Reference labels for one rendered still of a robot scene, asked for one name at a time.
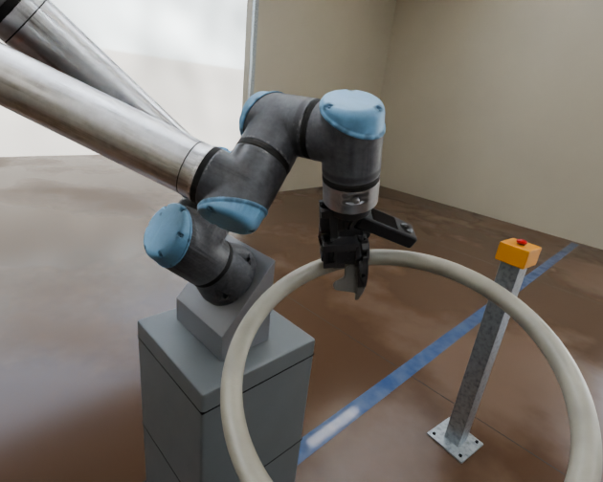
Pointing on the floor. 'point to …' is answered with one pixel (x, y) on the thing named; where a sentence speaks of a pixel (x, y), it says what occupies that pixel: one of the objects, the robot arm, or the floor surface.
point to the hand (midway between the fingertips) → (358, 284)
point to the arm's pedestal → (204, 442)
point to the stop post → (483, 353)
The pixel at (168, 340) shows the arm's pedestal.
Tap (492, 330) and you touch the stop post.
